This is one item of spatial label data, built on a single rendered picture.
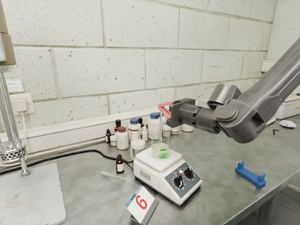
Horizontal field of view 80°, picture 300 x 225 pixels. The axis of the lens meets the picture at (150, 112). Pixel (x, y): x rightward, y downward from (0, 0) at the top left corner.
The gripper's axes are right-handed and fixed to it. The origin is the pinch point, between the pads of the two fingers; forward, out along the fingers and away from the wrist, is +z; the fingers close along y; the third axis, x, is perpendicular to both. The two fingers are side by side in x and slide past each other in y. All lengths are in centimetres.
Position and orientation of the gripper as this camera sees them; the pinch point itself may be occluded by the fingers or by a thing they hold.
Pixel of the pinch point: (160, 106)
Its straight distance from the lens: 56.7
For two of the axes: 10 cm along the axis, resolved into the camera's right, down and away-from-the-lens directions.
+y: -7.4, 2.1, -6.4
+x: 0.0, 9.5, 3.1
